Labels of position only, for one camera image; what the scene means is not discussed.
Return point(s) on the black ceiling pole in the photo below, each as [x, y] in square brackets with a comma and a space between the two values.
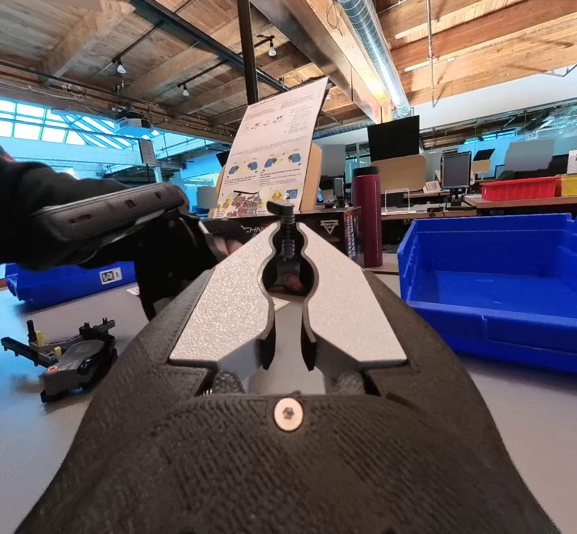
[247, 38]

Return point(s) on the computer monitor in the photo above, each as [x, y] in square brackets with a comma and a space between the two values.
[456, 169]

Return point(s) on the wooden desk divider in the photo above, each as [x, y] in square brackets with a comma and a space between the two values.
[399, 173]

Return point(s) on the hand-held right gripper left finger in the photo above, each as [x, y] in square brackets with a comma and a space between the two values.
[225, 308]

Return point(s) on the silver air duct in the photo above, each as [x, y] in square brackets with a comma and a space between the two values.
[365, 25]

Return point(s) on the person's left forearm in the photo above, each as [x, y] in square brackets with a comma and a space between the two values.
[27, 191]

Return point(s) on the skylight window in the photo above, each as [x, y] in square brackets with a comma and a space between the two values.
[45, 124]

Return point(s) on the red plastic bin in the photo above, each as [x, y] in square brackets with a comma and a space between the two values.
[518, 189]

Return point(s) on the black phone on stand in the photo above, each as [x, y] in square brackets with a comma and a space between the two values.
[340, 191]

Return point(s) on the clear acrylic stand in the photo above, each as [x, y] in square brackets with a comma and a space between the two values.
[396, 198]

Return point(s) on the white paper label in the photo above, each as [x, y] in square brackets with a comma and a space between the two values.
[134, 290]

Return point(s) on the grey desk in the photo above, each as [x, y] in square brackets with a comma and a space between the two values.
[518, 408]

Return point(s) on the white ceiling projector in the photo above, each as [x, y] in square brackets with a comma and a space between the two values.
[133, 126]

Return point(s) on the wooden poster stand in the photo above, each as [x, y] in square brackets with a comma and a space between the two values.
[313, 182]

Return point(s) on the person's left hand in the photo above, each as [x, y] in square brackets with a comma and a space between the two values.
[231, 248]

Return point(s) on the black toy box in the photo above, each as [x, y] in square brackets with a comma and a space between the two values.
[333, 227]

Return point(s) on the hanging sign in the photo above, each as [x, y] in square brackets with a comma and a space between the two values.
[147, 151]

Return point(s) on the blue plastic bin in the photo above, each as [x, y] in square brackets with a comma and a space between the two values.
[487, 272]
[58, 284]

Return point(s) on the white instruction poster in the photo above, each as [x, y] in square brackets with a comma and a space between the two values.
[275, 137]

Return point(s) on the black flat panel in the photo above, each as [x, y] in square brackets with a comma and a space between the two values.
[393, 137]

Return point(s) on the wooden table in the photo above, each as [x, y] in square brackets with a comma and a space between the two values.
[518, 204]

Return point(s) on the small grey spring part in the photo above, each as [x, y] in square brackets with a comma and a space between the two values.
[281, 269]

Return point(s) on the grey brick-built vehicle model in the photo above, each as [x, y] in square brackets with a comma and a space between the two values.
[72, 354]

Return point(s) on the small metal spring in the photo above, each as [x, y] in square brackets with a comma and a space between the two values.
[287, 239]

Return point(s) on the maroon drink bottle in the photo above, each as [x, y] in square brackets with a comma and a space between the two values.
[367, 218]

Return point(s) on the yellow plastic bin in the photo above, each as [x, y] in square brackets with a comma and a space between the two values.
[569, 186]

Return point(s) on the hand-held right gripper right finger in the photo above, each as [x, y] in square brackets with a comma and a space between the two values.
[356, 313]

